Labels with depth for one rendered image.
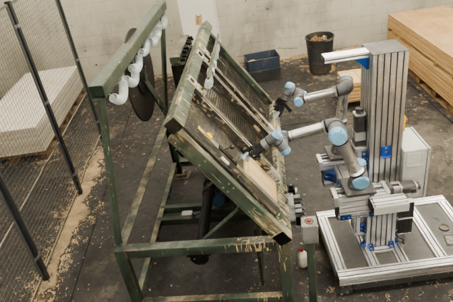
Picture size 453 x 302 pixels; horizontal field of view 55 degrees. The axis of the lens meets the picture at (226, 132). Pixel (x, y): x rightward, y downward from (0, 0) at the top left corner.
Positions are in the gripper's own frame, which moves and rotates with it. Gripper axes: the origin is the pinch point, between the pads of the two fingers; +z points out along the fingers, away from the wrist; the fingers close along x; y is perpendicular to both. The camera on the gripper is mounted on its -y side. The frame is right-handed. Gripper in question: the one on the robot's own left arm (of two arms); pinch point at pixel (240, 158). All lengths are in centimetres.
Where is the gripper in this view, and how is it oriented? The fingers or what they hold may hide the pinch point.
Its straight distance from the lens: 318.5
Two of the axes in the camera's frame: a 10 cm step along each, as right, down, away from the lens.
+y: 1.7, 7.0, -6.9
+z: -7.5, 5.5, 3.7
